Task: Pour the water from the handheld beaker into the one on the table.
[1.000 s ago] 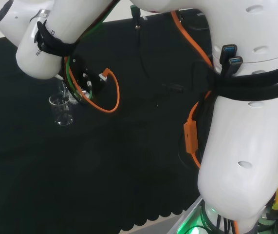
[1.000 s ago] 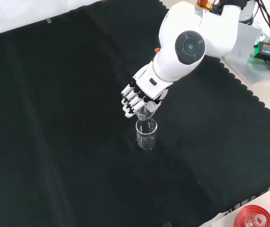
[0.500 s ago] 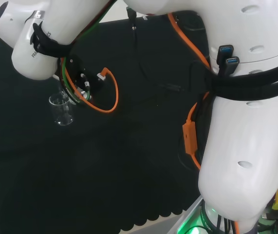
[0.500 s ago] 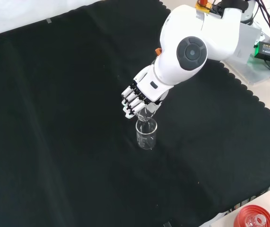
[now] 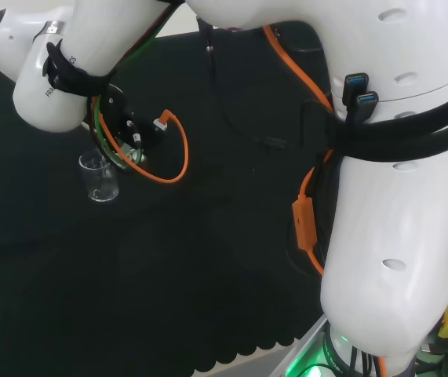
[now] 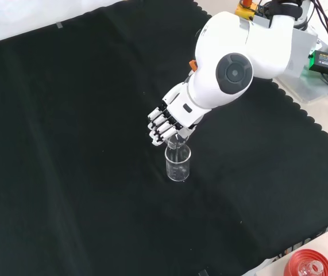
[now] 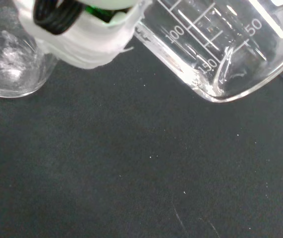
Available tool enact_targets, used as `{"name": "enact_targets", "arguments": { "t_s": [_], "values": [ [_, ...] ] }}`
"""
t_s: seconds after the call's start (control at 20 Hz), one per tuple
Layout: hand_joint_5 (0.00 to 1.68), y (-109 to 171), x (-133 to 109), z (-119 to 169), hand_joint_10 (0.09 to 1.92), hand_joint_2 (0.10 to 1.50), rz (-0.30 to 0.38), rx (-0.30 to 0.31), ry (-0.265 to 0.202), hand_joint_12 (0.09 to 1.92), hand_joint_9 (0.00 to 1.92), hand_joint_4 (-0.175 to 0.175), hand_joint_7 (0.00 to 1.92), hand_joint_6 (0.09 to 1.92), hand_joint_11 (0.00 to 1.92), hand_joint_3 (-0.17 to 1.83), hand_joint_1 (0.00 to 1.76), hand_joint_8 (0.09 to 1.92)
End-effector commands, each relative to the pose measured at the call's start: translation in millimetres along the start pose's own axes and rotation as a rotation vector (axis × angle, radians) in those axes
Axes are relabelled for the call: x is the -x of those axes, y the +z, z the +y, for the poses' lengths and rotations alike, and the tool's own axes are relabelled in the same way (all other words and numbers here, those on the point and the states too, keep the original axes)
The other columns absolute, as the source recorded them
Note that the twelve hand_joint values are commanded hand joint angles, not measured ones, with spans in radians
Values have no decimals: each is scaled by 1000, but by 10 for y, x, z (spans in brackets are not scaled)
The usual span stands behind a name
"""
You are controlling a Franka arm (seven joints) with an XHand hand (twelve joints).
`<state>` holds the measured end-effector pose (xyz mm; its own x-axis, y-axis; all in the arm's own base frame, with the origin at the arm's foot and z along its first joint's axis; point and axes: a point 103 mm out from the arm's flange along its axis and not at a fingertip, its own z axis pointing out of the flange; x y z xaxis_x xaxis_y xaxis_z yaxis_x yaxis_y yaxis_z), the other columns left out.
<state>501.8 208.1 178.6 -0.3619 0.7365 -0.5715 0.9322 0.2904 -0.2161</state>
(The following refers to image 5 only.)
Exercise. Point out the black cloth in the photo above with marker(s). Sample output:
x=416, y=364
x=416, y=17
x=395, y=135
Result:
x=168, y=255

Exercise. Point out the grey metal base plate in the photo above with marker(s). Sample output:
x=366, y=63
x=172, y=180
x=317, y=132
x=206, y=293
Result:
x=306, y=345

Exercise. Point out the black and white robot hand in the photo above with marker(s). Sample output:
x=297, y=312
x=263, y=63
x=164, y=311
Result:
x=125, y=125

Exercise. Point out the clear glass beaker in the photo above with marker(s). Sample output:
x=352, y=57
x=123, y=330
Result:
x=102, y=184

